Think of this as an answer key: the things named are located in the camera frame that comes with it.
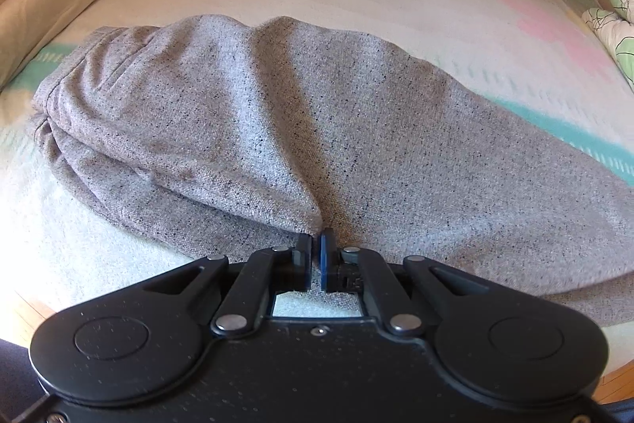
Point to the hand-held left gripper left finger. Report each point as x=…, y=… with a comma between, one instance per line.
x=306, y=257

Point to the person's dark clothing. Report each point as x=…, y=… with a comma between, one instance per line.
x=15, y=383

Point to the grey speckled pants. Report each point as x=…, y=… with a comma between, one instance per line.
x=307, y=115

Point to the white floral quilt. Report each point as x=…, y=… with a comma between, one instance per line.
x=616, y=21

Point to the floral bed sheet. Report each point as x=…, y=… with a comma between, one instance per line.
x=446, y=6

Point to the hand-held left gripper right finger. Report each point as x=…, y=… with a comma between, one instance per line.
x=326, y=257

